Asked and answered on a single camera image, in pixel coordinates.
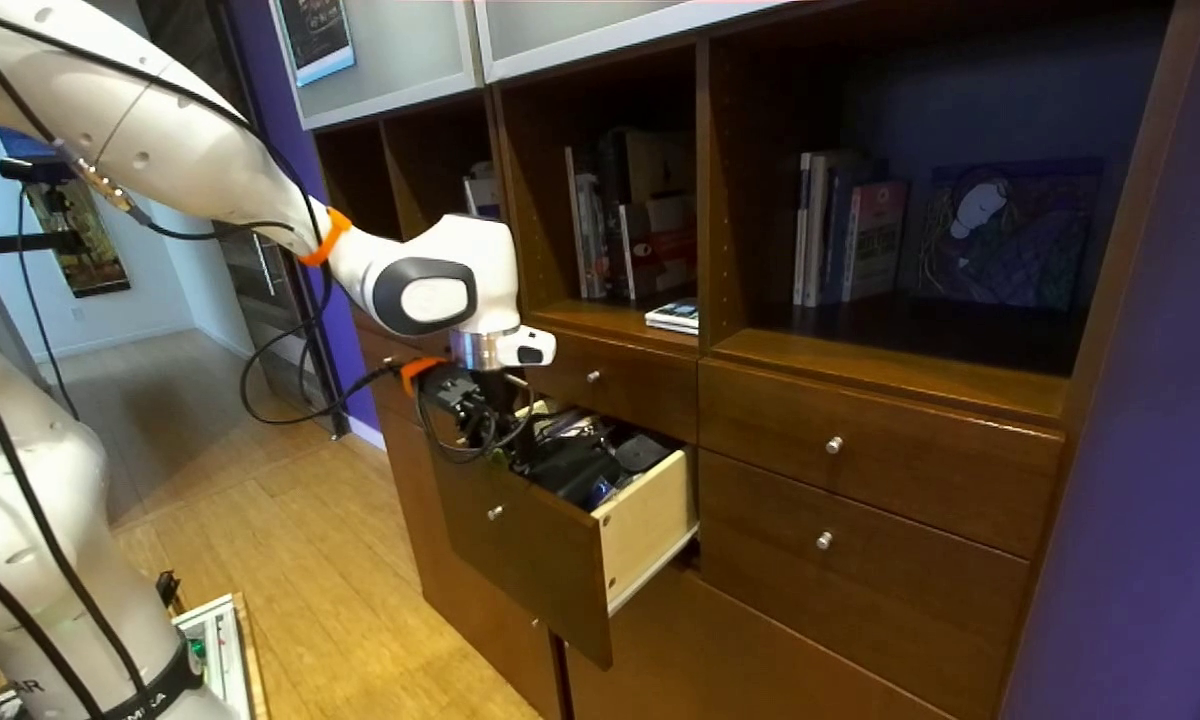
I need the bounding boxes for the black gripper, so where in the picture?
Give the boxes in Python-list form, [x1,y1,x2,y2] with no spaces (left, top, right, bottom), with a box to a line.
[416,362,527,458]

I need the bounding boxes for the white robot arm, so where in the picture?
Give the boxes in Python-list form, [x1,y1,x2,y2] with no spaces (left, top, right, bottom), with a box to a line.
[0,0,556,720]

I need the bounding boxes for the black items inside drawer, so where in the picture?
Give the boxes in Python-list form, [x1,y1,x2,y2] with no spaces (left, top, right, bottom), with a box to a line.
[508,411,671,513]

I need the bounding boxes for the books in left shelf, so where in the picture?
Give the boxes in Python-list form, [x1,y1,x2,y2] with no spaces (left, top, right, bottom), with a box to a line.
[461,160,505,221]

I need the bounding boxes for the books in shelf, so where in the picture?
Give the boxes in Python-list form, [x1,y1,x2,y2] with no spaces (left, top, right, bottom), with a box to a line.
[563,127,696,302]
[461,160,505,221]
[793,147,907,308]

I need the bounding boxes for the small flat box on shelf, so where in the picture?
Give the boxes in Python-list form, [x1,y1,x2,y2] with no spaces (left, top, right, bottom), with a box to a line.
[643,300,701,335]

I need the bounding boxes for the books in middle shelf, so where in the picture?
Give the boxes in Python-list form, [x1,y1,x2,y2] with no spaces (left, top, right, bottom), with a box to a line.
[563,127,696,302]

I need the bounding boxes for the white box on floor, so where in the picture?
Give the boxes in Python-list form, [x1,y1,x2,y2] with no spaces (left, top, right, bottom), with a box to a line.
[175,591,268,720]

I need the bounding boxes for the wooden shelf cabinet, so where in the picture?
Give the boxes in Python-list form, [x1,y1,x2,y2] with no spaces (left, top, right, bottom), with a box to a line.
[317,0,1200,720]

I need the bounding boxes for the framed poster top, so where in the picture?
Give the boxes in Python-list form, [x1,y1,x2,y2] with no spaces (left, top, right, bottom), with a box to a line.
[273,0,357,88]

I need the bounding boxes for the books in right shelf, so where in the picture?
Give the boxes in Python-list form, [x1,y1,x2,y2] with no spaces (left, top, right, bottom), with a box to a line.
[793,147,907,308]

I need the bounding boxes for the dark blue picture book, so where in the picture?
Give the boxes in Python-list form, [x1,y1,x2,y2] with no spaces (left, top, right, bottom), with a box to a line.
[907,154,1103,310]

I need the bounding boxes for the framed wall picture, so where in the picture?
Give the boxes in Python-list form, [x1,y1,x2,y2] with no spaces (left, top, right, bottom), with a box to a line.
[29,178,130,297]

